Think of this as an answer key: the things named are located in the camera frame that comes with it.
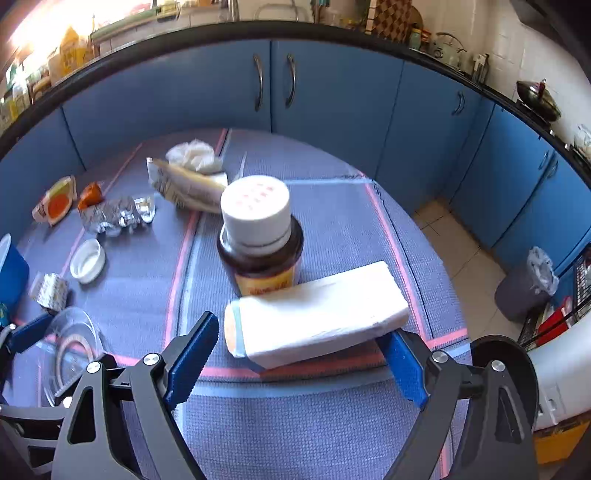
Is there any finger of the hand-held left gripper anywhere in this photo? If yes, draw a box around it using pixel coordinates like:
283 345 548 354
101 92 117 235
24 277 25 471
0 313 55 366
0 404 65 478

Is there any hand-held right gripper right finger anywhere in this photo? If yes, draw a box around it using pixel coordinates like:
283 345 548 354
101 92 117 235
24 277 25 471
383 330 536 480

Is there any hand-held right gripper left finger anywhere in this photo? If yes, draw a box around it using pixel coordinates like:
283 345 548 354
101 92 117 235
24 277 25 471
51 311 220 480

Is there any clear plastic packaging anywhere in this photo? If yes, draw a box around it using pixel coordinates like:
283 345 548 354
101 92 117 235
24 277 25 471
41 307 109 409

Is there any white bottle cap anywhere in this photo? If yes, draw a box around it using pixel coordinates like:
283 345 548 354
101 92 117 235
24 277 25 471
69 239 107 284

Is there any white tissue pack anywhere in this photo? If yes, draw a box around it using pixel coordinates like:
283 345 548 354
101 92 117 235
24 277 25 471
224 261 411 370

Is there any grey trash bin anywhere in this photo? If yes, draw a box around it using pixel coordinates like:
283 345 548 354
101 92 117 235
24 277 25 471
494 246 559 321

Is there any blue plastic container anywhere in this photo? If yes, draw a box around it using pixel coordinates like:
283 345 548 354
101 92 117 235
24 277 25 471
0 233 31 317

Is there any brown bottle with white cap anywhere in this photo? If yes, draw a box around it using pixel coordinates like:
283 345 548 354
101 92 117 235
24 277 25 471
216 175 305 298

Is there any orange and white packet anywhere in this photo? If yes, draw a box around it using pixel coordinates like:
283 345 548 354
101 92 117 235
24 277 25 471
31 175 78 227

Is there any crumpled foil blister pack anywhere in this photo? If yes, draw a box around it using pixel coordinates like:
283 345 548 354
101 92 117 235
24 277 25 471
81 195 158 237

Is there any orange twisted wrapper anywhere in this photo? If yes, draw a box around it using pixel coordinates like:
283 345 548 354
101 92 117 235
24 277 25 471
78 181 105 210

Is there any white appliance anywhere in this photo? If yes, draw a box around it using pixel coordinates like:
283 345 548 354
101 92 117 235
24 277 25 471
524 305 591 432

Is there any red box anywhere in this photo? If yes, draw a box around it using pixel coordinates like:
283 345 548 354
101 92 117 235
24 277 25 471
536 295 575 344

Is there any yellow box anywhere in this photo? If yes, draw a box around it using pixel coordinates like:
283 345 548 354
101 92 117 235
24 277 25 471
533 418 591 464

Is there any beige snack wrapper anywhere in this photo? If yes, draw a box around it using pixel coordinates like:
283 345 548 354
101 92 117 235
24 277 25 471
147 158 229 214

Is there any blue cabinet door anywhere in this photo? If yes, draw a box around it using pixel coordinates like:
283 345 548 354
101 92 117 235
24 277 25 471
376 62 497 215
270 39 406 185
492 150 591 278
450 104 557 250
62 39 273 169
0 107 88 185

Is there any crumpled white tissue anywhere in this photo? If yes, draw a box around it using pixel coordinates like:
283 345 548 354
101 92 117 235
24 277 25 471
165 138 223 174

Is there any row of countertop jars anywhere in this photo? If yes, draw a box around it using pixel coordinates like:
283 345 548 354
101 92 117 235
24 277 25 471
0 60 51 134

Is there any yellow food bag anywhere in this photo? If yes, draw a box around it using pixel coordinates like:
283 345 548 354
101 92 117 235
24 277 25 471
48 25 95 84

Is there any black wok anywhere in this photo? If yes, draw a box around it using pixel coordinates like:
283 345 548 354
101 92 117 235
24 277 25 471
515 79 563 123

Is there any pale green kettle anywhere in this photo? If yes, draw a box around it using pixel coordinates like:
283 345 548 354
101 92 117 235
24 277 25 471
431 31 467 68

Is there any black kitchen countertop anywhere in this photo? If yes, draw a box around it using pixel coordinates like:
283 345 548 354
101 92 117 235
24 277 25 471
0 21 591 176

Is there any checkered board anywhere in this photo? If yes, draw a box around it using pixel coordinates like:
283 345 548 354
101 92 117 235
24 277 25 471
372 0 411 42

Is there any black wire rack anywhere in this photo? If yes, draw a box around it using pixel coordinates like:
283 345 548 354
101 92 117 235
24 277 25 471
517 249 591 352

